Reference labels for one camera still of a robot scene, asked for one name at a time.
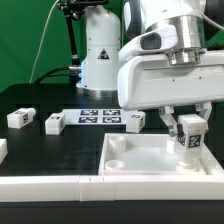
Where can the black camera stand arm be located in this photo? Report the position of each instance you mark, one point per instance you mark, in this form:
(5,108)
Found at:
(73,10)

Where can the white U-shaped obstacle fence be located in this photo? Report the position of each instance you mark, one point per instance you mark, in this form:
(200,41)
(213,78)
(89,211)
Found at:
(111,188)

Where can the white block at left edge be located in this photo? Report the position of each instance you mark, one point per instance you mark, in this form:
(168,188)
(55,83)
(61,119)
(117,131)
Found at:
(3,149)

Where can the white square table top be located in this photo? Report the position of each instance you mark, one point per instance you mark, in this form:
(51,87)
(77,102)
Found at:
(150,154)

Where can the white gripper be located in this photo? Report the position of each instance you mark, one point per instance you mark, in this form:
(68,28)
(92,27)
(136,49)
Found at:
(148,80)

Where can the white sheet with markers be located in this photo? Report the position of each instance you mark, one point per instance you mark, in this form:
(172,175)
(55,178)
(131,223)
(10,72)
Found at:
(96,116)

